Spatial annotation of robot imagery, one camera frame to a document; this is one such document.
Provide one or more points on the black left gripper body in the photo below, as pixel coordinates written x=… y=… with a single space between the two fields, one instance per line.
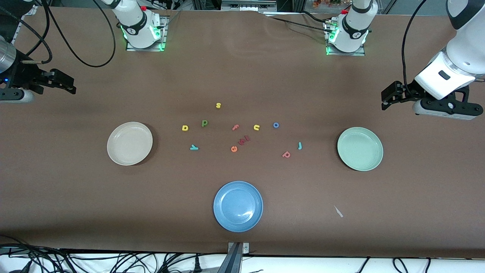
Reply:
x=410 y=91

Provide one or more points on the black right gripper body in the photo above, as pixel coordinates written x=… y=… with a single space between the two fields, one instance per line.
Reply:
x=23 y=77

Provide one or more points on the teal foam letter y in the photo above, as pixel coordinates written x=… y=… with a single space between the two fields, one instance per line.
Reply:
x=194 y=148

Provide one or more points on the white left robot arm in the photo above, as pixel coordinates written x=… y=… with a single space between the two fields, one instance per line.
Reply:
x=354 y=30

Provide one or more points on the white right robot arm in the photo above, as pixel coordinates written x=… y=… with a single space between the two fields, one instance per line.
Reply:
x=136 y=22

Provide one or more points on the pale green plate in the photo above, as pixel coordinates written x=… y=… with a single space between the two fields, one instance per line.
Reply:
x=360 y=149

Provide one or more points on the beige brown plate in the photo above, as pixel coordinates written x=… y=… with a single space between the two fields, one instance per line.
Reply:
x=129 y=143

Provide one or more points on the white paper scrap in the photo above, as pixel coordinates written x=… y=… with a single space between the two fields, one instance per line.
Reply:
x=338 y=211

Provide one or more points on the brown table cover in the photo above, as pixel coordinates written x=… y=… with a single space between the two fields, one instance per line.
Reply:
x=242 y=68

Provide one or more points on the grey metal fixture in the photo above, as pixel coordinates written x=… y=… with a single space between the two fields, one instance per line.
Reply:
x=248 y=4

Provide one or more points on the blue plate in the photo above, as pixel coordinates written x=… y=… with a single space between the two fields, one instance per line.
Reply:
x=238 y=206

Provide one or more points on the black power plug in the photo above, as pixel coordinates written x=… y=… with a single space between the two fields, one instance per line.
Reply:
x=197 y=264

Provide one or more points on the aluminium frame rail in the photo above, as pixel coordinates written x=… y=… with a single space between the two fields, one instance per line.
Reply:
x=22 y=26

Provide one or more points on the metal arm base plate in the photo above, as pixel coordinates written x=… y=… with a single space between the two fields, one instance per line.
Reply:
x=163 y=34
x=346 y=54

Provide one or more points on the grey mounting post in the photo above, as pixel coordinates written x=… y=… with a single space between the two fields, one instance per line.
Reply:
x=233 y=261

